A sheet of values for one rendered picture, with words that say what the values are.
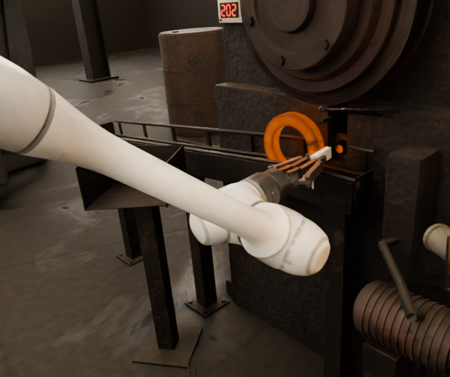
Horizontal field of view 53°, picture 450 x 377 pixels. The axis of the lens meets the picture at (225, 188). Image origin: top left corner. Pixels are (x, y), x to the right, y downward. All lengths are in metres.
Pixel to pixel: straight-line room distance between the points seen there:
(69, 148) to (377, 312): 0.70
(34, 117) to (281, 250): 0.45
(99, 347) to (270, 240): 1.12
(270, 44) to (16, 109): 0.64
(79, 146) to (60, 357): 1.24
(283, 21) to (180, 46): 2.90
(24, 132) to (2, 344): 1.44
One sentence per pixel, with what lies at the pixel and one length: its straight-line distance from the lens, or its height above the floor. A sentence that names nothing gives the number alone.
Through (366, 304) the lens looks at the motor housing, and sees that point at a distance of 1.04.
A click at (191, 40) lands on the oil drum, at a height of 0.82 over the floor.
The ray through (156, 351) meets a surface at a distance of 1.71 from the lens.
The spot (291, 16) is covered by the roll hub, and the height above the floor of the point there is 1.09.
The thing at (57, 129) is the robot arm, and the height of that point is 1.00.
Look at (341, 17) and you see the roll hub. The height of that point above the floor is 1.08.
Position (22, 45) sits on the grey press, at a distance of 3.79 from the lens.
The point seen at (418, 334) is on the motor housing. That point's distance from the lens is 1.00.
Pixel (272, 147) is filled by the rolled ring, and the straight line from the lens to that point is 1.27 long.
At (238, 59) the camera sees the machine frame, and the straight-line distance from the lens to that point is 1.49.
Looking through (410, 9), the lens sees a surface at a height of 1.09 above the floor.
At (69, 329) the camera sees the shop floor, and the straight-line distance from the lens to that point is 1.92.
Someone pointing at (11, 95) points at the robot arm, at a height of 1.05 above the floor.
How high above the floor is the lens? 1.14
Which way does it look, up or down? 23 degrees down
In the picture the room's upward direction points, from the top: 5 degrees counter-clockwise
